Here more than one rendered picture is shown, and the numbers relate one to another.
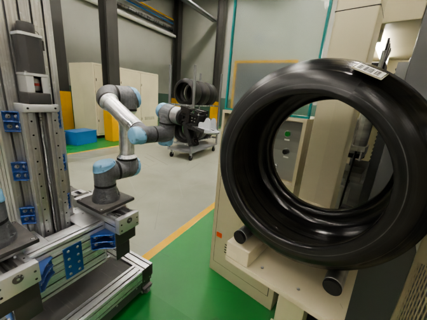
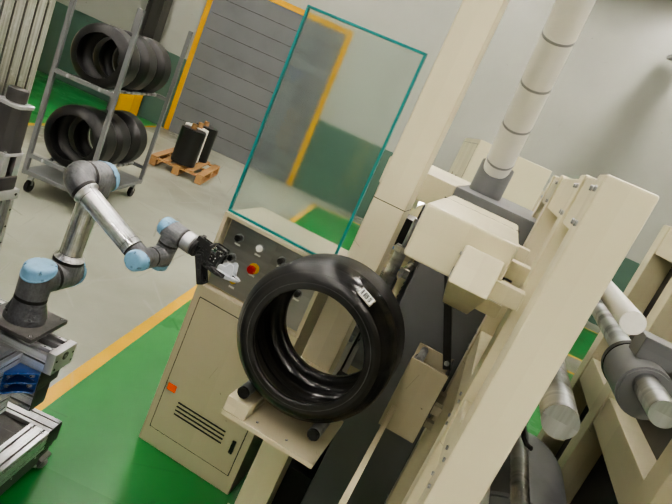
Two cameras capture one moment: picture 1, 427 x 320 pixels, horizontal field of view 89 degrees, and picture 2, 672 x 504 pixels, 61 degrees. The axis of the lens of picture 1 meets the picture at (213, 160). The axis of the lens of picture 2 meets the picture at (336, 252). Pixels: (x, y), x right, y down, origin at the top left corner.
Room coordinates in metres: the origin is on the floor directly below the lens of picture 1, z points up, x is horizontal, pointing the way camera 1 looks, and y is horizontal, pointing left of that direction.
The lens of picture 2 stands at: (-0.99, 0.58, 1.93)
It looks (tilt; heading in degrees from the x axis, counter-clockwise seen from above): 14 degrees down; 334
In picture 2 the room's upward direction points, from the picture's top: 24 degrees clockwise
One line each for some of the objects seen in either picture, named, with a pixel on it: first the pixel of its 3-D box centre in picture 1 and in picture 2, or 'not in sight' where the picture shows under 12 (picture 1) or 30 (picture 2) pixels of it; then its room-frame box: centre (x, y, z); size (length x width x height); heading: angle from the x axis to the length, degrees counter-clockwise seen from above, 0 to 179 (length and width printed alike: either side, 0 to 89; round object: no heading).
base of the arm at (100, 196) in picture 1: (105, 190); (28, 305); (1.15, 0.61, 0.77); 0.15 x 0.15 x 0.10
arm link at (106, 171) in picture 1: (105, 171); (38, 278); (1.16, 0.61, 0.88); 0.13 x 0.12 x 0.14; 142
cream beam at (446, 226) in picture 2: not in sight; (468, 237); (0.38, -0.48, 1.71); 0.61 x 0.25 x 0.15; 141
